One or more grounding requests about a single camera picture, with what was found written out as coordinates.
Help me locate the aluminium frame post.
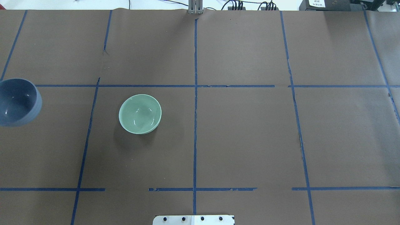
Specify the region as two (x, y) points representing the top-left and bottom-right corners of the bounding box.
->
(188, 0), (204, 15)

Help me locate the green bowl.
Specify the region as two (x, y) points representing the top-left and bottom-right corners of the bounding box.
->
(118, 94), (162, 134)

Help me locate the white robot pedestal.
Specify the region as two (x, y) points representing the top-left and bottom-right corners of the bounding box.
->
(152, 215), (235, 225)

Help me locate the blue bowl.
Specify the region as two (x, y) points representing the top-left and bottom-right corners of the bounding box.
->
(0, 78), (43, 127)

